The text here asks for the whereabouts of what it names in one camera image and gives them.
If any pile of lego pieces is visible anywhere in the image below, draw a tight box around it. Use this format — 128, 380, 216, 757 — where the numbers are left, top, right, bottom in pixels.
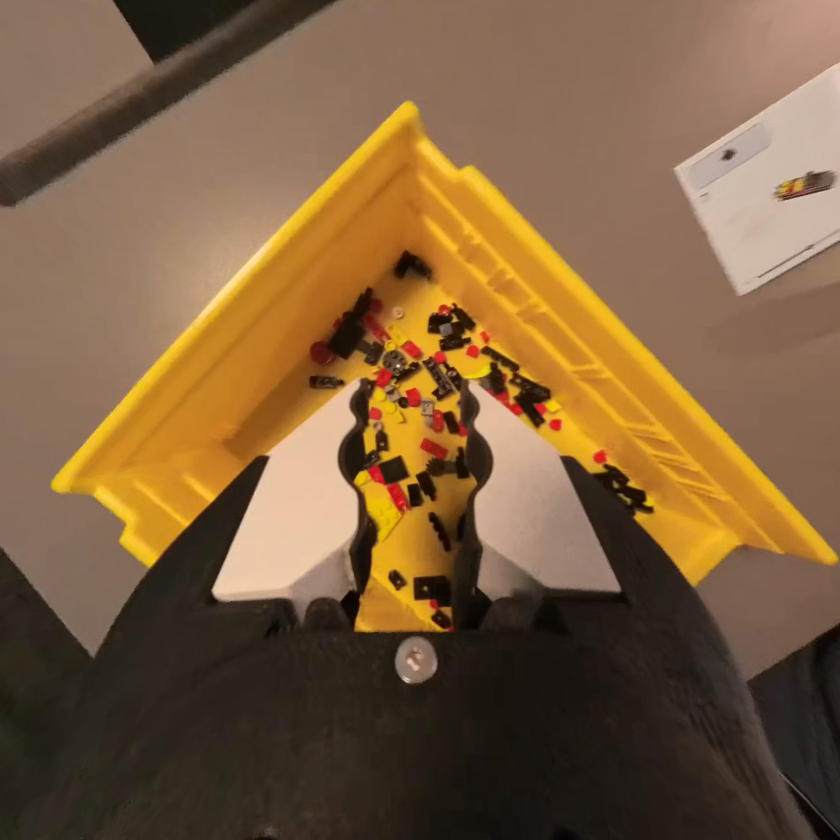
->
308, 251, 656, 627

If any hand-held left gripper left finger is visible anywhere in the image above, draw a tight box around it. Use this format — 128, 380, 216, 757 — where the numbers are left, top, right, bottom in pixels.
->
211, 377, 378, 631

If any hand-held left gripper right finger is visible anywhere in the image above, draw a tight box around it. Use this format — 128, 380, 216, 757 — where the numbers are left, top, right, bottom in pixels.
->
453, 378, 624, 631

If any instruction booklet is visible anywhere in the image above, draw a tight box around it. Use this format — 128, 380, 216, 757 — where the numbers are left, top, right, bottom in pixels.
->
672, 62, 840, 298

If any yellow plastic bin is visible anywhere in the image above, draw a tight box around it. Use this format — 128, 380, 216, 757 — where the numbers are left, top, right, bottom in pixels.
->
51, 100, 840, 634

